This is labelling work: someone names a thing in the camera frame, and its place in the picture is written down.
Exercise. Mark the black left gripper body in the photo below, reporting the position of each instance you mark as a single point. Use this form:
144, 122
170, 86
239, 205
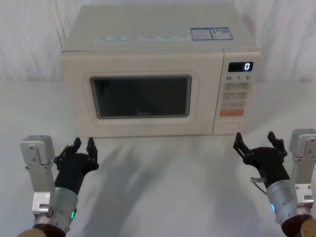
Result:
72, 172

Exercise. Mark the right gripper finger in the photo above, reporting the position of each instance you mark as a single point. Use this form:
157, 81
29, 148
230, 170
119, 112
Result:
243, 148
279, 145

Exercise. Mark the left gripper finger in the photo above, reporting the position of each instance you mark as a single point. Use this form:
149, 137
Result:
69, 150
92, 154

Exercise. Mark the white curtain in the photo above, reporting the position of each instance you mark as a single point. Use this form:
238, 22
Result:
29, 42

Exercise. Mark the cream microwave oven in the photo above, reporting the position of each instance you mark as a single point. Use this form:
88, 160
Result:
148, 61

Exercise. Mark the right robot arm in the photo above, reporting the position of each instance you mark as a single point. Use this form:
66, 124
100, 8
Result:
302, 158

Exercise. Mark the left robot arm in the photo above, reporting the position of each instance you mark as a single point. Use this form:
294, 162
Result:
40, 172

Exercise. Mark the white table cloth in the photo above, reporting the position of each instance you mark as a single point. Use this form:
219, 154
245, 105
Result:
158, 177

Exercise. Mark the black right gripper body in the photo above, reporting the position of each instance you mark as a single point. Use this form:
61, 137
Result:
266, 165

